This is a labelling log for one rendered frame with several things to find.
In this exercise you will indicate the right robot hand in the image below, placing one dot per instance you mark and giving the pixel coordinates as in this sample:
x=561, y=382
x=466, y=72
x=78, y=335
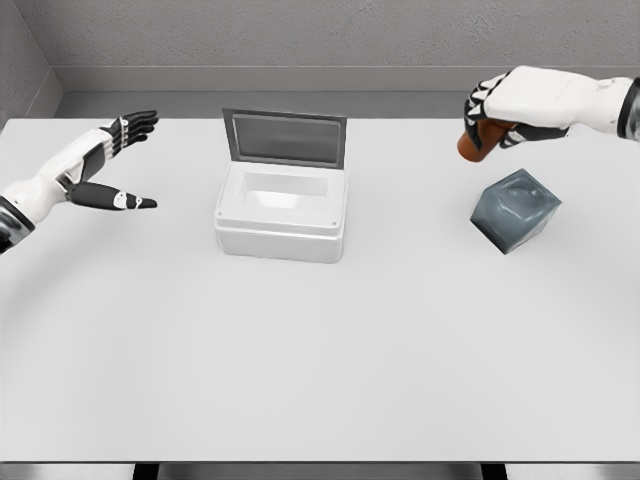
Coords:
x=530, y=100

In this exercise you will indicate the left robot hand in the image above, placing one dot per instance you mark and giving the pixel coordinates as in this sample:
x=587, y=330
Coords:
x=95, y=155

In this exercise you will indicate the brown cylindrical bottle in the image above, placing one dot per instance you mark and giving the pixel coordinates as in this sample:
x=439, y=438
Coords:
x=477, y=146

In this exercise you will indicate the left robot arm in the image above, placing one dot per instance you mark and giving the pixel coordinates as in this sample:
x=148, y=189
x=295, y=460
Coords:
x=20, y=205

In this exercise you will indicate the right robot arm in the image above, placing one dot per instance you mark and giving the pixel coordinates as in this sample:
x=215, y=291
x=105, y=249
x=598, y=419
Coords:
x=620, y=105

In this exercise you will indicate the dark grey cube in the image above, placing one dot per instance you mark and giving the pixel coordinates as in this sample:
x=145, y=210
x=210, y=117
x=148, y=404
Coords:
x=515, y=210

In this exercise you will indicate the grey hinged box lid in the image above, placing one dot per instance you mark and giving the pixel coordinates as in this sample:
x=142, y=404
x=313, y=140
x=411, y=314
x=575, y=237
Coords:
x=285, y=137

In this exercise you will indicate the white box body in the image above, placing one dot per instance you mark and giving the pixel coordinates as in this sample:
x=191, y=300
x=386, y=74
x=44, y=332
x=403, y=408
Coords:
x=280, y=215

